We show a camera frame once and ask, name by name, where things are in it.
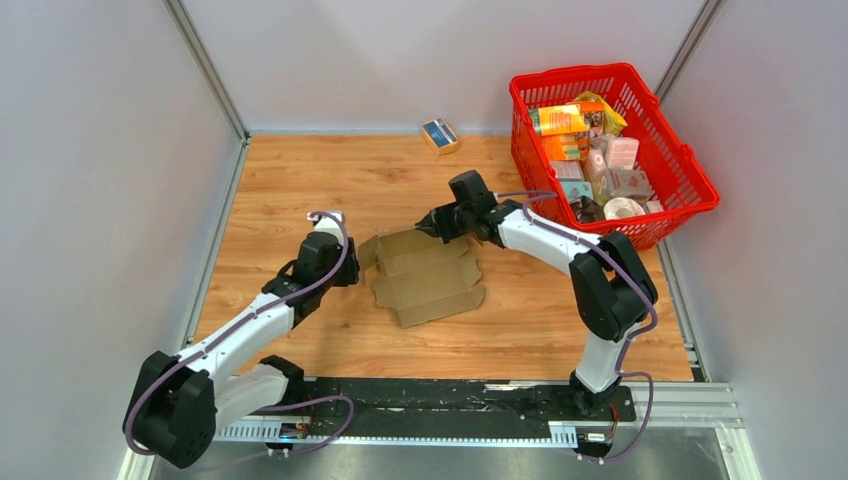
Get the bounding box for right aluminium wall post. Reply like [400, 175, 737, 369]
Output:
[655, 0, 725, 102]

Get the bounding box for brown chocolate packet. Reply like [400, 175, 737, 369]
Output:
[570, 196, 606, 224]

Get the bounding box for orange juice carton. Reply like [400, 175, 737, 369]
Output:
[540, 134, 590, 161]

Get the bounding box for small blue yellow box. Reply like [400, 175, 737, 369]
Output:
[421, 118, 460, 156]

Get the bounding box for left aluminium wall post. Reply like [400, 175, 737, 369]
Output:
[163, 0, 250, 144]

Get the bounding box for yellow snack bag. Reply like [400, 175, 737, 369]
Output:
[574, 91, 628, 135]

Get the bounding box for orange snack packet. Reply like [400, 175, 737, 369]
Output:
[528, 101, 605, 136]

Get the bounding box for brown cardboard box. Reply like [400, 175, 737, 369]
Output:
[357, 228, 486, 329]

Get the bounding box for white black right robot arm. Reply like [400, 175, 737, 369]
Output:
[415, 170, 658, 419]

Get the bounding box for red plastic shopping basket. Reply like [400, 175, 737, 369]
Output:
[509, 62, 720, 250]

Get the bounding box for pink patterned box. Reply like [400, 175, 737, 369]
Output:
[609, 169, 654, 202]

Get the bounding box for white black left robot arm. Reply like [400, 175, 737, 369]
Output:
[122, 218, 359, 469]

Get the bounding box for white tape roll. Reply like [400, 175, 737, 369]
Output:
[603, 197, 646, 220]

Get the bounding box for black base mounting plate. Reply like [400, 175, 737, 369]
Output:
[271, 377, 636, 440]

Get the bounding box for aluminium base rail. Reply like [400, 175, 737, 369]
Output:
[214, 377, 744, 448]

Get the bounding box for pink white tissue pack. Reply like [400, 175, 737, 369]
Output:
[604, 136, 640, 170]

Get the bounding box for teal small box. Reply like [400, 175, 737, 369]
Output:
[560, 180, 594, 203]

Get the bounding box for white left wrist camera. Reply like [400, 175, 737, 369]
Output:
[306, 210, 345, 232]

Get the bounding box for aluminium wall post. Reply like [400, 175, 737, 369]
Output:
[655, 0, 725, 102]
[163, 0, 250, 144]

